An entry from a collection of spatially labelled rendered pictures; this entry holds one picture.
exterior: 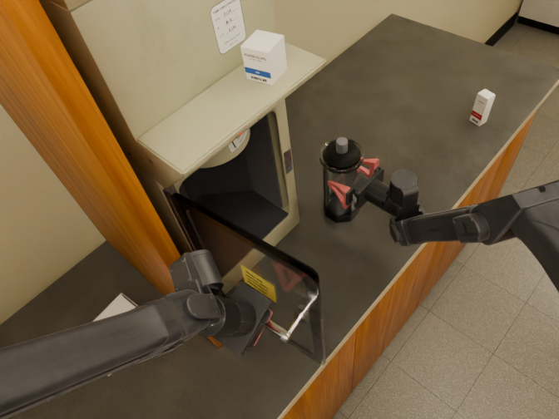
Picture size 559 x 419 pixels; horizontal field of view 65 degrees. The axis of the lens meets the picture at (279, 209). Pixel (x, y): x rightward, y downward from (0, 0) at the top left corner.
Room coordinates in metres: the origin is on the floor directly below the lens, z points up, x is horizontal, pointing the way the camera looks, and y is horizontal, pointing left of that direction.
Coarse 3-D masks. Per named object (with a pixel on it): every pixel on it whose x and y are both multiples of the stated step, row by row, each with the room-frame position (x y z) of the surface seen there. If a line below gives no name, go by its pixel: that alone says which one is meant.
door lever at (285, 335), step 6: (294, 318) 0.32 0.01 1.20; (300, 318) 0.32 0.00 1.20; (270, 324) 0.32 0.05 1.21; (276, 324) 0.32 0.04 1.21; (294, 324) 0.31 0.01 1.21; (270, 330) 0.31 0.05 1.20; (276, 330) 0.31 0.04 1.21; (282, 330) 0.30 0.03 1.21; (288, 330) 0.30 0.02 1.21; (282, 336) 0.29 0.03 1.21; (288, 336) 0.29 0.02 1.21
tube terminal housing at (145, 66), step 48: (48, 0) 0.56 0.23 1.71; (96, 0) 0.54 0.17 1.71; (144, 0) 0.58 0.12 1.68; (192, 0) 0.62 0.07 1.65; (240, 0) 0.68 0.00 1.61; (96, 48) 0.52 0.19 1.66; (144, 48) 0.56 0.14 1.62; (192, 48) 0.61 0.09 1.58; (96, 96) 0.57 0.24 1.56; (144, 96) 0.54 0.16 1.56; (192, 96) 0.59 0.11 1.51; (288, 144) 0.72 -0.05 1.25; (288, 192) 0.70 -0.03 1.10
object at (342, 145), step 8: (336, 144) 0.73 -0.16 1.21; (344, 144) 0.72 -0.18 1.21; (352, 144) 0.75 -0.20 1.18; (328, 152) 0.73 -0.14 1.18; (336, 152) 0.73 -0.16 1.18; (344, 152) 0.72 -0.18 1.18; (352, 152) 0.72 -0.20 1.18; (360, 152) 0.73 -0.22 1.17; (328, 160) 0.72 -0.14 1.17; (336, 160) 0.70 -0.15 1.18; (344, 160) 0.70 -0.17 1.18; (352, 160) 0.70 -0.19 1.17
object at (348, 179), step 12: (324, 144) 0.78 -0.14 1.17; (360, 156) 0.72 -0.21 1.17; (324, 168) 0.71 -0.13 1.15; (336, 168) 0.69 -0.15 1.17; (348, 168) 0.69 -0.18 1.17; (324, 180) 0.73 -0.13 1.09; (336, 180) 0.70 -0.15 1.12; (348, 180) 0.69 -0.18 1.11; (324, 192) 0.73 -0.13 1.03; (336, 204) 0.70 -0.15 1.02
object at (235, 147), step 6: (246, 132) 0.69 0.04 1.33; (240, 138) 0.67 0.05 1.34; (246, 138) 0.68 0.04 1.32; (234, 144) 0.65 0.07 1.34; (240, 144) 0.66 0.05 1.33; (246, 144) 0.67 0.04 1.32; (222, 150) 0.64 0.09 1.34; (228, 150) 0.64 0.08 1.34; (234, 150) 0.64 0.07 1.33; (240, 150) 0.65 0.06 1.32; (216, 156) 0.63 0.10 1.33; (222, 156) 0.63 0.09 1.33; (228, 156) 0.63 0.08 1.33; (234, 156) 0.64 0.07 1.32; (210, 162) 0.62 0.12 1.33; (216, 162) 0.62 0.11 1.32; (222, 162) 0.63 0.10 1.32
